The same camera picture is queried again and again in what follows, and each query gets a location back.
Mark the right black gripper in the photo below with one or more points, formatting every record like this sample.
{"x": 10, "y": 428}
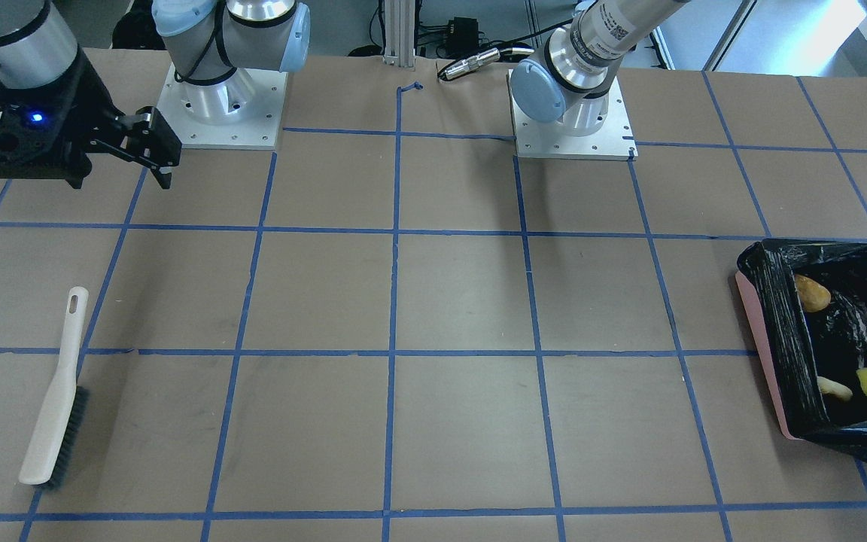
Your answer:
{"x": 89, "y": 100}

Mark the white hand brush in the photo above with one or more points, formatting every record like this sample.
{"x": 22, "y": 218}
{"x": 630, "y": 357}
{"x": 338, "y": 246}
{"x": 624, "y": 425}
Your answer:
{"x": 60, "y": 417}

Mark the toy potato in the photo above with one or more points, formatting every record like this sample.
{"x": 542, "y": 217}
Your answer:
{"x": 814, "y": 297}

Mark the toy croissant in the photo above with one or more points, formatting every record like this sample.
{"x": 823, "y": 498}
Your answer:
{"x": 831, "y": 388}

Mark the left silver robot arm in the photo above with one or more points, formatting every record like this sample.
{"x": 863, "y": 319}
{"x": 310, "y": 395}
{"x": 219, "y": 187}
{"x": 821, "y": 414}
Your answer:
{"x": 579, "y": 61}

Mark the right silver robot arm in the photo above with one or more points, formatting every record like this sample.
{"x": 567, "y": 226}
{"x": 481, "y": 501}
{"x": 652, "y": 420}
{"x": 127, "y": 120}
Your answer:
{"x": 208, "y": 40}

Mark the bin with black bag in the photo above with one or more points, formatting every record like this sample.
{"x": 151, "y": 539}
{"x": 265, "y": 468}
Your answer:
{"x": 796, "y": 347}

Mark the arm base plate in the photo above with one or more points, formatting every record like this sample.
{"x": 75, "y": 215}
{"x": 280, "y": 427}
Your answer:
{"x": 598, "y": 129}
{"x": 243, "y": 113}

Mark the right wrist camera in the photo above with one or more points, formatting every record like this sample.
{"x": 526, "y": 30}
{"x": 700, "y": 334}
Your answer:
{"x": 26, "y": 130}

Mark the aluminium frame post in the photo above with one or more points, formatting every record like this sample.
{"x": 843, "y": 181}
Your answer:
{"x": 399, "y": 33}

